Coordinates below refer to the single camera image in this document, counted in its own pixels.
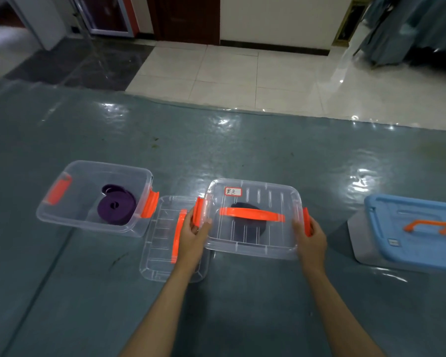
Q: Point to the white plastic box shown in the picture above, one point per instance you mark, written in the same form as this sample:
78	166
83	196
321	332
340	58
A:
360	245

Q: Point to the dark brown wooden door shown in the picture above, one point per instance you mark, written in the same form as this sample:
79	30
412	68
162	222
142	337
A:
186	18

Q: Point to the narrow white door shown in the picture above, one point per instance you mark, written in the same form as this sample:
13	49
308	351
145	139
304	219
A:
41	18

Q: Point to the person's left hand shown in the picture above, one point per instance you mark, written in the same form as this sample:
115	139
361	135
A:
191	245

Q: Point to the purple resistance band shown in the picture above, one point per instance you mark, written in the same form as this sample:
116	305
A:
117	208

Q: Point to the narrow black resistance band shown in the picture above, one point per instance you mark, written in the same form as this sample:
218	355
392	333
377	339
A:
241	228

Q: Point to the clear plastic storage box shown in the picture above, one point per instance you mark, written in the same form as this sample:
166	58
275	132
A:
197	210
78	174

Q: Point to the blue lid orange handle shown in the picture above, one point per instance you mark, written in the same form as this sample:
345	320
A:
394	219

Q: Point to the person's left forearm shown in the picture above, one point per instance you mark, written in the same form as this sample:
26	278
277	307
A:
156	316

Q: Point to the round table with teal cloth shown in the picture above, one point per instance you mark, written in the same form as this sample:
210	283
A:
438	29

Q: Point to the person's right forearm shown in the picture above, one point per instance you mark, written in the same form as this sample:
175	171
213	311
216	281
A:
338	319

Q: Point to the teal felt table cover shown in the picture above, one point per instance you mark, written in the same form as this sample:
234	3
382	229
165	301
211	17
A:
96	293

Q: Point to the clear lid orange handle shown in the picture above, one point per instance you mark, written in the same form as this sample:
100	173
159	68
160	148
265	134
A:
156	263
275	197

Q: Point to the person's right hand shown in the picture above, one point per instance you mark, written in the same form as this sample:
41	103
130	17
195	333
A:
312	245

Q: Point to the white framed glass door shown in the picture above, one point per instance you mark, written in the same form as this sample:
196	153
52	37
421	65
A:
106	14

